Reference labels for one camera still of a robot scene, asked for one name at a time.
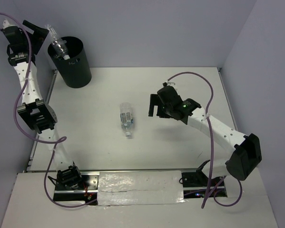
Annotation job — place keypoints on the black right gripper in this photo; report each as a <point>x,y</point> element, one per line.
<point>154,100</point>

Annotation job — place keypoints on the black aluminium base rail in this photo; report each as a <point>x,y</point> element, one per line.
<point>88,192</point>

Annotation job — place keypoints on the black cylindrical bin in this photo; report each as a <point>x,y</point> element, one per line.
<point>74,71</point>

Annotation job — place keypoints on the silver tape patch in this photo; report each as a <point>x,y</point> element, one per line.
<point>139,188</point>

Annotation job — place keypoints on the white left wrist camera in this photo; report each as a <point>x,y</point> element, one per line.
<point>6,24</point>

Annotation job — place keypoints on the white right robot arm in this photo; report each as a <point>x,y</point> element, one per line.
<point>244,150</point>

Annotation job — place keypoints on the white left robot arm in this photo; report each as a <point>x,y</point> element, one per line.
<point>33,109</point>

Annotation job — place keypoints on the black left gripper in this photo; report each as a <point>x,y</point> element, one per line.
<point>40,35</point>

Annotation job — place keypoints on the clear bottle with label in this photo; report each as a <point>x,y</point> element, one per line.
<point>126,119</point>

